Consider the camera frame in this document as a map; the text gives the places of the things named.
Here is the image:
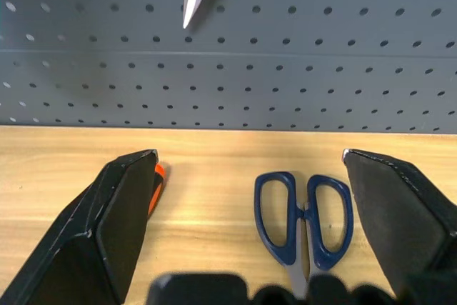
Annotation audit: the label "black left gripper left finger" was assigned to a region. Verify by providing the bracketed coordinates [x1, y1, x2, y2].
[0, 149, 159, 305]

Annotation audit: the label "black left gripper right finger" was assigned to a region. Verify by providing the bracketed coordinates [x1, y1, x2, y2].
[341, 148, 457, 301]

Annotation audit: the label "grey pegboard panel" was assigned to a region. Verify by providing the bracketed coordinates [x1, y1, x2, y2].
[0, 0, 457, 134]

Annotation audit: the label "orange and black tool handle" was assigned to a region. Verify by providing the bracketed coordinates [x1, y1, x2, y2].
[146, 163, 167, 219]

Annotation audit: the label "blue-handled scissors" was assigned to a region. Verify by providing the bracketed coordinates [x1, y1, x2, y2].
[253, 171, 355, 301]

